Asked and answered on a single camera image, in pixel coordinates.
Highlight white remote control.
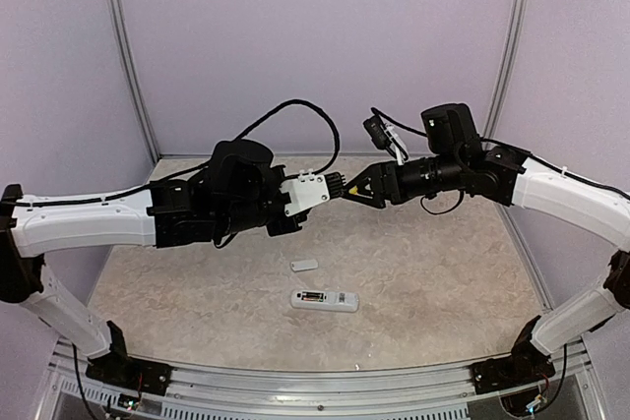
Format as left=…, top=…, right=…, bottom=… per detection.
left=290, top=289, right=359, bottom=313

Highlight gold black battery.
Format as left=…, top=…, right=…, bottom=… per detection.
left=301, top=294, right=325, bottom=303

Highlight aluminium corner post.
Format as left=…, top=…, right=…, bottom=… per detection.
left=107, top=0, right=161, bottom=164
left=482, top=0, right=528, bottom=139

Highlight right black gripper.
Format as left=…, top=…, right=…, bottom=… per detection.
left=341, top=150, right=466, bottom=207

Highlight left aluminium corner post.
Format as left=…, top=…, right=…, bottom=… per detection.
left=107, top=0, right=161, bottom=164

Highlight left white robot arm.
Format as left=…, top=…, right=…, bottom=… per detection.
left=1, top=140, right=328, bottom=386

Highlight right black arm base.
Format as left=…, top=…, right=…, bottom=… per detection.
left=470, top=316, right=555, bottom=394

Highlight white battery cover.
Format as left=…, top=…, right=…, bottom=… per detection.
left=290, top=259, right=319, bottom=272

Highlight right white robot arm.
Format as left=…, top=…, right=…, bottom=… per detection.
left=344, top=103, right=629, bottom=385

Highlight right aluminium corner post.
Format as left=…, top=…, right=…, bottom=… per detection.
left=482, top=0, right=528, bottom=139

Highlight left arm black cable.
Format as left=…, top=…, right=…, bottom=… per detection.
left=9, top=98, right=342, bottom=210

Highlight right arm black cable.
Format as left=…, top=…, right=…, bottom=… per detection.
left=369, top=105, right=630, bottom=217

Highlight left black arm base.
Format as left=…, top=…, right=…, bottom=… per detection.
left=86, top=321, right=173, bottom=396

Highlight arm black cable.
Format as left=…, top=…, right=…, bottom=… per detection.
left=369, top=105, right=630, bottom=217
left=9, top=98, right=342, bottom=210

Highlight front aluminium rail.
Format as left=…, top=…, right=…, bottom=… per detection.
left=34, top=340, right=606, bottom=419

